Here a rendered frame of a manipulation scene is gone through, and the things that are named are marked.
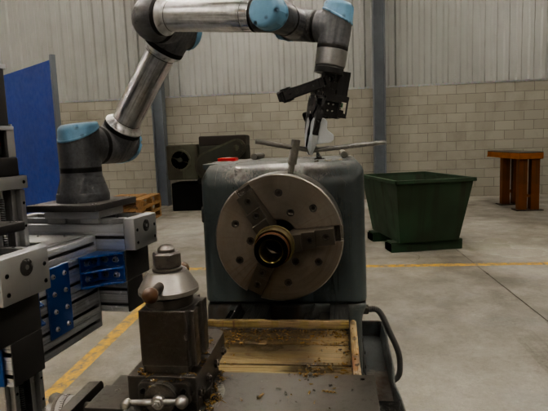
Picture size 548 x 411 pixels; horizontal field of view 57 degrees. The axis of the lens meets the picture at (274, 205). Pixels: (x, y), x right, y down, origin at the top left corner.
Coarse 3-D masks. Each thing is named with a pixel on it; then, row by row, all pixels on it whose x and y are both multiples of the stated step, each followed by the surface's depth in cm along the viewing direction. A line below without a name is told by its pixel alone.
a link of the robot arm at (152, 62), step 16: (176, 32) 136; (192, 32) 142; (160, 48) 140; (176, 48) 141; (192, 48) 148; (144, 64) 144; (160, 64) 144; (144, 80) 146; (160, 80) 148; (128, 96) 149; (144, 96) 149; (128, 112) 150; (144, 112) 153; (112, 128) 152; (128, 128) 153; (128, 144) 155; (112, 160) 155; (128, 160) 161
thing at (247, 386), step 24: (96, 384) 74; (120, 384) 75; (240, 384) 72; (264, 384) 72; (288, 384) 71; (312, 384) 71; (336, 384) 71; (360, 384) 71; (72, 408) 67; (96, 408) 67; (120, 408) 67; (216, 408) 66; (240, 408) 65; (264, 408) 65; (288, 408) 65; (312, 408) 65; (336, 408) 65; (360, 408) 64
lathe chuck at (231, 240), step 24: (264, 192) 121; (288, 192) 121; (312, 192) 120; (240, 216) 123; (288, 216) 121; (312, 216) 121; (336, 216) 120; (216, 240) 124; (240, 240) 124; (240, 264) 124; (288, 264) 123; (312, 264) 122; (336, 264) 121; (288, 288) 124; (312, 288) 123
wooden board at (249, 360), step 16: (208, 320) 118; (224, 320) 117; (240, 320) 117; (256, 320) 116; (272, 320) 116; (288, 320) 116; (304, 320) 115; (320, 320) 115; (336, 320) 114; (352, 320) 114; (224, 336) 113; (240, 336) 112; (256, 336) 112; (272, 336) 112; (288, 336) 111; (304, 336) 111; (320, 336) 111; (352, 336) 105; (240, 352) 104; (256, 352) 103; (272, 352) 103; (288, 352) 103; (304, 352) 102; (320, 352) 102; (336, 352) 102; (352, 352) 97; (224, 368) 97; (240, 368) 96; (256, 368) 96; (272, 368) 96; (288, 368) 96; (304, 368) 95; (336, 368) 95; (352, 368) 91
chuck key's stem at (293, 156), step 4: (292, 140) 123; (296, 140) 122; (292, 144) 123; (296, 144) 122; (292, 148) 123; (296, 148) 123; (292, 152) 123; (296, 152) 123; (292, 156) 123; (296, 156) 123; (288, 160) 124; (292, 160) 123; (296, 160) 123; (292, 164) 123; (296, 164) 124; (292, 168) 124; (288, 172) 124; (292, 172) 124
